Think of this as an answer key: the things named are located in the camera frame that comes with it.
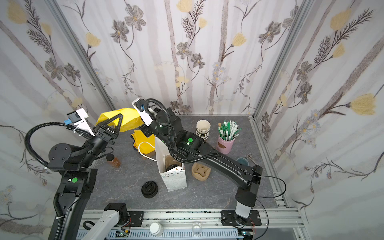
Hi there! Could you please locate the single yellow napkin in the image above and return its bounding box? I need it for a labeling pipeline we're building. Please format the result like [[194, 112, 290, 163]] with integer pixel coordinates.
[[96, 108, 144, 133]]

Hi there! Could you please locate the black cup lid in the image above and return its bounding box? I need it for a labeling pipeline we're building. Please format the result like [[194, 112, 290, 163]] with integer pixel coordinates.
[[166, 164, 179, 172]]

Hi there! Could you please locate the stack of paper cups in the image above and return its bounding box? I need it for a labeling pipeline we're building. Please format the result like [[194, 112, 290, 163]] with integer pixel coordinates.
[[196, 120, 211, 140]]

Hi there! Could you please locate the white paper bag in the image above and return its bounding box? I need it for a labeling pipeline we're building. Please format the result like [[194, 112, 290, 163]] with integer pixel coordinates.
[[137, 137, 187, 192]]

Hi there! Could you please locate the teal ceramic cup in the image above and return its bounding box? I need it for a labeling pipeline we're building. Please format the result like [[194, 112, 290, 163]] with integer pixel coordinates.
[[237, 158, 249, 166]]

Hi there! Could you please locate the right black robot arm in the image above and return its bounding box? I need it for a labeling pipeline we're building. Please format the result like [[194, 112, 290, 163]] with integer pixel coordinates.
[[132, 98, 263, 226]]

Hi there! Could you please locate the bundle of wrapped straws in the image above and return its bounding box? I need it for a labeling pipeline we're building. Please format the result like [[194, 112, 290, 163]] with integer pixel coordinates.
[[218, 121, 242, 142]]

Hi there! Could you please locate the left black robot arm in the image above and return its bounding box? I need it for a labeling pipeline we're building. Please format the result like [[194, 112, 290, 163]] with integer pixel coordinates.
[[25, 113, 127, 240]]

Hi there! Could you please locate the aluminium mounting rail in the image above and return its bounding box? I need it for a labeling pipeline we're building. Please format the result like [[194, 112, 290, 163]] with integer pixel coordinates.
[[67, 208, 304, 240]]

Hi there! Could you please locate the yellow napkin stack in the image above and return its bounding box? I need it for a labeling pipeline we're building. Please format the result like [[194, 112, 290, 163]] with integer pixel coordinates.
[[131, 130, 155, 155]]

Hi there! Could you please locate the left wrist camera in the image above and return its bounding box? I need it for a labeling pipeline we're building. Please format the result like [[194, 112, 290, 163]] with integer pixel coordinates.
[[64, 108, 95, 136]]

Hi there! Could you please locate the amber spice bottle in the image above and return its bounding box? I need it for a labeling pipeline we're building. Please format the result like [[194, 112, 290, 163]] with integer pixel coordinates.
[[106, 154, 121, 168]]

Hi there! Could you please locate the pink straw holder cup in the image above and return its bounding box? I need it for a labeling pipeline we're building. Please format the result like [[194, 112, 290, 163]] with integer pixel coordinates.
[[216, 137, 235, 155]]

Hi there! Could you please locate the stack of black lids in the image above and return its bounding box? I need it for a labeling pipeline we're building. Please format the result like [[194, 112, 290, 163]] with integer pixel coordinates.
[[141, 181, 159, 199]]

